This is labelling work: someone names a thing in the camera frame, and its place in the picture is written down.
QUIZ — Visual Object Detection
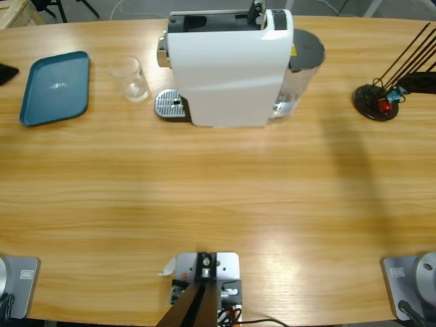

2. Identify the chrome coffee machine lever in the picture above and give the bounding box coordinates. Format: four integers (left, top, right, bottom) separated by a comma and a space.
247, 0, 270, 30

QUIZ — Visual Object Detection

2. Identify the orange cable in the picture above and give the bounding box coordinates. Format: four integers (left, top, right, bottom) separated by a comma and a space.
217, 305, 241, 323

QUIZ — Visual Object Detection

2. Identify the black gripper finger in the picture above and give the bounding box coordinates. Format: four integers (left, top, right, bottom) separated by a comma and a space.
0, 63, 20, 87
397, 72, 436, 96

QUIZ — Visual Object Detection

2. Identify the silver camera mount plate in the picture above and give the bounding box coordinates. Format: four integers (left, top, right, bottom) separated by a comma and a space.
175, 251, 239, 285

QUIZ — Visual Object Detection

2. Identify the black capsule holder with rods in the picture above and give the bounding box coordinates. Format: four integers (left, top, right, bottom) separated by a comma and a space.
352, 22, 436, 122

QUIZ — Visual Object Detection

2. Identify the arm base black cable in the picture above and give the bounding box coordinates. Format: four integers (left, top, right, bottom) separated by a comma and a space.
0, 292, 16, 320
397, 299, 429, 324

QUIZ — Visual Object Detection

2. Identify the dark camera post with bracket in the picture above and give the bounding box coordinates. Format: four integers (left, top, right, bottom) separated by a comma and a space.
158, 251, 219, 327

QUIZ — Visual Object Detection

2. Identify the clear drinking glass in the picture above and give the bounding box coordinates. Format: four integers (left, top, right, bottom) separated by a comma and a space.
107, 56, 151, 103

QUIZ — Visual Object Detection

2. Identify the white capsule coffee machine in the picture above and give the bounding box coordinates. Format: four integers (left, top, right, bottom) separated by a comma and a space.
157, 9, 294, 129

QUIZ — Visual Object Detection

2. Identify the teal plastic tray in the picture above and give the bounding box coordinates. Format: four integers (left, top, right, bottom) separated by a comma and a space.
18, 50, 91, 127

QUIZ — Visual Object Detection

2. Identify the white floor cable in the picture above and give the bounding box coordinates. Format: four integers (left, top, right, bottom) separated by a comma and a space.
108, 0, 171, 20

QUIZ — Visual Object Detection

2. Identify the silver drip tray grate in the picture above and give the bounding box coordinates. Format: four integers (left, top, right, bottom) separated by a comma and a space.
155, 88, 191, 123

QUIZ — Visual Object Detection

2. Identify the black table clamp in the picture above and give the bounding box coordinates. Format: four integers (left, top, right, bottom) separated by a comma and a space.
170, 279, 191, 304
217, 279, 243, 307

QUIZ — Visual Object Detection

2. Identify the black stand with legs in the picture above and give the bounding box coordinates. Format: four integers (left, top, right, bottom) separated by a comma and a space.
32, 0, 102, 23

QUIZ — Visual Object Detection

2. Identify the black cable at mount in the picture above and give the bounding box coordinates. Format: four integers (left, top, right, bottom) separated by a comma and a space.
238, 317, 290, 326

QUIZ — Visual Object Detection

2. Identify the white paper tag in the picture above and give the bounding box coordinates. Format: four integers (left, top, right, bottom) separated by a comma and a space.
156, 257, 178, 277

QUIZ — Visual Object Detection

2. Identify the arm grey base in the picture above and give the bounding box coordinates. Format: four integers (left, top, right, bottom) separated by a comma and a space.
0, 255, 41, 320
380, 251, 436, 322

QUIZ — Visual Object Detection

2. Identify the wooden crate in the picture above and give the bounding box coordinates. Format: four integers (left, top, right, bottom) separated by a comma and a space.
0, 0, 45, 31

